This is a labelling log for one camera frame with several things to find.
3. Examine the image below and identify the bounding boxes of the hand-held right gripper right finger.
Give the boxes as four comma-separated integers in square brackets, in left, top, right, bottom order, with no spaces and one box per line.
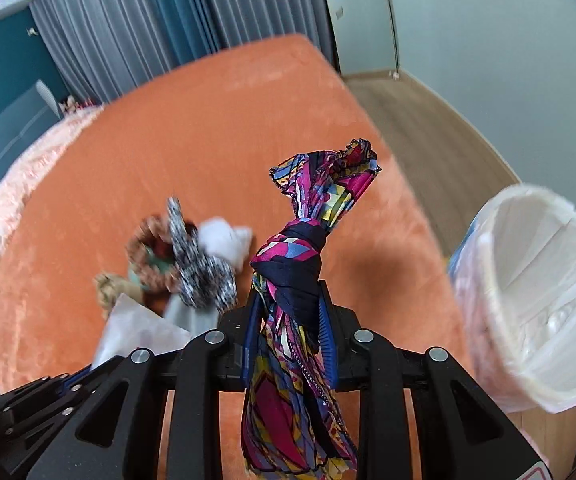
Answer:
[313,282,544,480]

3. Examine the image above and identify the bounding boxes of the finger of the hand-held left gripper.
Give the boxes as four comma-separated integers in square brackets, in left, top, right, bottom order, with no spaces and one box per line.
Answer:
[0,390,103,463]
[0,365,96,406]

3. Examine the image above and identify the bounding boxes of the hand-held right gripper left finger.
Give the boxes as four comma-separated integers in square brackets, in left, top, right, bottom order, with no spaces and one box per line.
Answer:
[26,285,265,480]

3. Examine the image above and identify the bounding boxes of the pale grey cloth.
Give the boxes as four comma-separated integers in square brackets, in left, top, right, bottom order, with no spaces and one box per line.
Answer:
[160,290,219,337]

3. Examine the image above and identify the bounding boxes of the white paper sheet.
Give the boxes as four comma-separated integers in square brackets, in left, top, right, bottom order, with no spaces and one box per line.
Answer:
[90,292,193,368]

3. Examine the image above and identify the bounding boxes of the black and white patterned cloth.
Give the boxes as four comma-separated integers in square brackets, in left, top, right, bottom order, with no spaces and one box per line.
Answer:
[165,195,239,308]

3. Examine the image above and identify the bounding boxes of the colourful patterned scarf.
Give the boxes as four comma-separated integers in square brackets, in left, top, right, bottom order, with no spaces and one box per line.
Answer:
[240,137,383,478]

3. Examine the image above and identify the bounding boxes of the beige cloth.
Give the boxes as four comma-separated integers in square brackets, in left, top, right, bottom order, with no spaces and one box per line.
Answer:
[92,272,129,318]

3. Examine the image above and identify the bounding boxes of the white tissue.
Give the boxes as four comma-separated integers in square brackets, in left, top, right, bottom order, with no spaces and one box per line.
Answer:
[195,217,253,271]

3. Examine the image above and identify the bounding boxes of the green cloth pouch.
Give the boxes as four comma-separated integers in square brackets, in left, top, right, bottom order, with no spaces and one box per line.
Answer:
[128,257,161,291]

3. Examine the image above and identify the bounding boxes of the dark red scrunchie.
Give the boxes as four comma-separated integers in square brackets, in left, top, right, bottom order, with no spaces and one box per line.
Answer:
[125,216,183,291]

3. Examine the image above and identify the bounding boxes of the white-lined yellow waste bin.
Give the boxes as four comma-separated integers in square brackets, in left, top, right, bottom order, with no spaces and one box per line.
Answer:
[445,182,576,416]

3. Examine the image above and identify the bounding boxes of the pale pink bedspread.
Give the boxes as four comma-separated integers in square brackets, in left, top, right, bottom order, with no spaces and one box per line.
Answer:
[0,105,103,331]

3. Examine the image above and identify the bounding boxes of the orange plush blanket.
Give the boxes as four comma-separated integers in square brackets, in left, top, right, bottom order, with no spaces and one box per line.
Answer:
[0,34,474,480]

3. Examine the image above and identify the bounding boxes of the blue padded headboard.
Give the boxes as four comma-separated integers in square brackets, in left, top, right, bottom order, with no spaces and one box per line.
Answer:
[0,80,64,221]

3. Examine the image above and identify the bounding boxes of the plush toys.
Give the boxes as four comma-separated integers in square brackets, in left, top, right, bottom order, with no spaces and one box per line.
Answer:
[60,95,93,117]

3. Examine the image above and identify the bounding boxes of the standing floor mirror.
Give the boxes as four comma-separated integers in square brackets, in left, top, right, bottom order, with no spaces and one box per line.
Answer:
[315,0,401,81]

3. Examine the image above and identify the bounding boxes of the grey curtain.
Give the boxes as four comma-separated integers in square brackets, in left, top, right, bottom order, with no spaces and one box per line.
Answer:
[30,0,169,106]
[193,0,341,68]

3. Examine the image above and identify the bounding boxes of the blue curtain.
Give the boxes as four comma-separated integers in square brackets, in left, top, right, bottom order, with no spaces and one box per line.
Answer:
[154,0,226,50]

